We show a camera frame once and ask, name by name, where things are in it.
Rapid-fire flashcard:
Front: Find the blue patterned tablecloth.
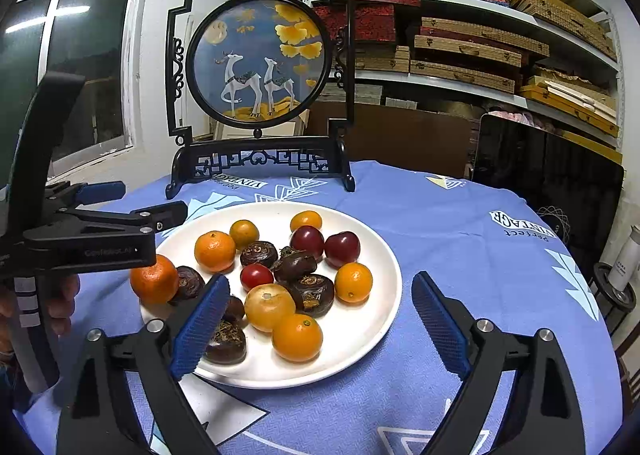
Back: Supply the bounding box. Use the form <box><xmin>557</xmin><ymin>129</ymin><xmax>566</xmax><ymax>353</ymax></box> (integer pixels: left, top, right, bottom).
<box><xmin>12</xmin><ymin>160</ymin><xmax>626</xmax><ymax>455</ymax></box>

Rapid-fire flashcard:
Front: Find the white round plate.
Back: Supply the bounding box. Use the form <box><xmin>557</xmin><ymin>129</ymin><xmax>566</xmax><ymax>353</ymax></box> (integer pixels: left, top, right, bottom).
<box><xmin>140</xmin><ymin>201</ymin><xmax>403</xmax><ymax>388</ymax></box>

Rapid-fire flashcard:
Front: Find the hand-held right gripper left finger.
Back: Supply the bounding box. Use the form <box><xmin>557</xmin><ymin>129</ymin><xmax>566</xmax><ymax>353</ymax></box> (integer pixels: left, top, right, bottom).
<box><xmin>55</xmin><ymin>274</ymin><xmax>232</xmax><ymax>455</ymax></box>

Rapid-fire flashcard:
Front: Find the white thermos bottle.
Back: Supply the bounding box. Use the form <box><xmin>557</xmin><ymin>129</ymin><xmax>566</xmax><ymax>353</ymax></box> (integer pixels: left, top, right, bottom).
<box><xmin>606</xmin><ymin>225</ymin><xmax>640</xmax><ymax>288</ymax></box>

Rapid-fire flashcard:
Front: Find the stack of yellow flat boxes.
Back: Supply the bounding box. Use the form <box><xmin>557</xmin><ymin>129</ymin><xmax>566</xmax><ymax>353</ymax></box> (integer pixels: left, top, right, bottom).
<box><xmin>520</xmin><ymin>75</ymin><xmax>621</xmax><ymax>137</ymax></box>

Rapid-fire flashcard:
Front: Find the orange mandarin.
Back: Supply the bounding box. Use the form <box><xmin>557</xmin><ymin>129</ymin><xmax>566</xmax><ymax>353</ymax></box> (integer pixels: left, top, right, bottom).
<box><xmin>130</xmin><ymin>254</ymin><xmax>180</xmax><ymax>306</ymax></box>
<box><xmin>194</xmin><ymin>230</ymin><xmax>237</xmax><ymax>273</ymax></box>

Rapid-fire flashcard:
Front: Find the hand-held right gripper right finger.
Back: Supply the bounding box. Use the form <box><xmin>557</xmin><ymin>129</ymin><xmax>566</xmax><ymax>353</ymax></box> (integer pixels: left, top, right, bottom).
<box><xmin>411</xmin><ymin>271</ymin><xmax>586</xmax><ymax>455</ymax></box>

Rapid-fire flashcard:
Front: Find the black flat panel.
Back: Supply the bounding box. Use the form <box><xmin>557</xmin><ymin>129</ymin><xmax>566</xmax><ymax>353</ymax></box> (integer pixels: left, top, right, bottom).
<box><xmin>471</xmin><ymin>112</ymin><xmax>626</xmax><ymax>261</ymax></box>

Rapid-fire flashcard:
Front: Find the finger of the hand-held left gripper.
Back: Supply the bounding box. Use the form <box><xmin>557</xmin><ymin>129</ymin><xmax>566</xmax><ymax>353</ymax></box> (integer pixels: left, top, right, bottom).
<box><xmin>22</xmin><ymin>200</ymin><xmax>188</xmax><ymax>246</ymax></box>
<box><xmin>44</xmin><ymin>181</ymin><xmax>126</xmax><ymax>211</ymax></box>

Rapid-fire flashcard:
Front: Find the orange kumquat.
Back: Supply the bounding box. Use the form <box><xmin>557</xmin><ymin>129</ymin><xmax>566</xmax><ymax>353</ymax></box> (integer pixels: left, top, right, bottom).
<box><xmin>290</xmin><ymin>210</ymin><xmax>323</xmax><ymax>233</ymax></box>
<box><xmin>271</xmin><ymin>313</ymin><xmax>324</xmax><ymax>363</ymax></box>
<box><xmin>334</xmin><ymin>262</ymin><xmax>374</xmax><ymax>304</ymax></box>

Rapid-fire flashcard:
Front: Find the window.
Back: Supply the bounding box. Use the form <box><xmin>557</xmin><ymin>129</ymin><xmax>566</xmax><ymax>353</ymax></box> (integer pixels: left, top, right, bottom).
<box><xmin>0</xmin><ymin>0</ymin><xmax>152</xmax><ymax>178</ymax></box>

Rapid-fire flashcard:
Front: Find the round deer screen ornament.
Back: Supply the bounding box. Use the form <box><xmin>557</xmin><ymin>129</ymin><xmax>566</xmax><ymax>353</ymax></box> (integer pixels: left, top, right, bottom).
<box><xmin>165</xmin><ymin>0</ymin><xmax>357</xmax><ymax>200</ymax></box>

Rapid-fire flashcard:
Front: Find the red cherry tomato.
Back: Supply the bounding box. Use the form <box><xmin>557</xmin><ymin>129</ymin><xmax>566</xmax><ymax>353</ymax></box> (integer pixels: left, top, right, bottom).
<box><xmin>240</xmin><ymin>263</ymin><xmax>275</xmax><ymax>292</ymax></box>

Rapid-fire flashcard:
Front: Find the pale yellow round fruit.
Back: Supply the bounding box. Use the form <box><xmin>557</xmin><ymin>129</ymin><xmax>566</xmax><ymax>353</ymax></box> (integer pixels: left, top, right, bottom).
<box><xmin>244</xmin><ymin>283</ymin><xmax>297</xmax><ymax>333</ymax></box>

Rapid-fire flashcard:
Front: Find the stack of red boxes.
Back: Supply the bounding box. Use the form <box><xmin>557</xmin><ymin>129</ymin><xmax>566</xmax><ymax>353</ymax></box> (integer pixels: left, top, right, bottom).
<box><xmin>312</xmin><ymin>0</ymin><xmax>422</xmax><ymax>42</ymax></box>

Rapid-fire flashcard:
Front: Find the person's left hand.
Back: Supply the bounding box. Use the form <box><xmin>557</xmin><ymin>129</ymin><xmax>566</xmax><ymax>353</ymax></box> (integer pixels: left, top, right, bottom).
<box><xmin>45</xmin><ymin>274</ymin><xmax>81</xmax><ymax>337</ymax></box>

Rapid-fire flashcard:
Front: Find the stack of woven boxes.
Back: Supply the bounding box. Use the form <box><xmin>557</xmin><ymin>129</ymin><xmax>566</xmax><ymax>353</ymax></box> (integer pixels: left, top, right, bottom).
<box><xmin>410</xmin><ymin>18</ymin><xmax>551</xmax><ymax>94</ymax></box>
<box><xmin>510</xmin><ymin>0</ymin><xmax>618</xmax><ymax>61</ymax></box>

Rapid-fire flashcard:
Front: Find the brown cardboard sheet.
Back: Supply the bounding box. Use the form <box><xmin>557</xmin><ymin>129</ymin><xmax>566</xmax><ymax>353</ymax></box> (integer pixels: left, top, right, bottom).
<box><xmin>307</xmin><ymin>102</ymin><xmax>481</xmax><ymax>181</ymax></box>

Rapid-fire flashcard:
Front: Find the yellow-orange kumquat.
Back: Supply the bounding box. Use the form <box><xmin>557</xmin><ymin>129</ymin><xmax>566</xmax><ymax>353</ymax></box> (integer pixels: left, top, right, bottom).
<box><xmin>229</xmin><ymin>219</ymin><xmax>260</xmax><ymax>251</ymax></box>

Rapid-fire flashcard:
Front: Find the pink cloth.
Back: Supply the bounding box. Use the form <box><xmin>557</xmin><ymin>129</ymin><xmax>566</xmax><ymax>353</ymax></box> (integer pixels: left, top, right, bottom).
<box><xmin>482</xmin><ymin>105</ymin><xmax>551</xmax><ymax>129</ymax></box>

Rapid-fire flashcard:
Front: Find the dark red plum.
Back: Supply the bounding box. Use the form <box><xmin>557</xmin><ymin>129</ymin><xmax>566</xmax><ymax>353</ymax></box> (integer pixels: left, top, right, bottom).
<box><xmin>324</xmin><ymin>231</ymin><xmax>362</xmax><ymax>268</ymax></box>
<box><xmin>290</xmin><ymin>225</ymin><xmax>326</xmax><ymax>263</ymax></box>

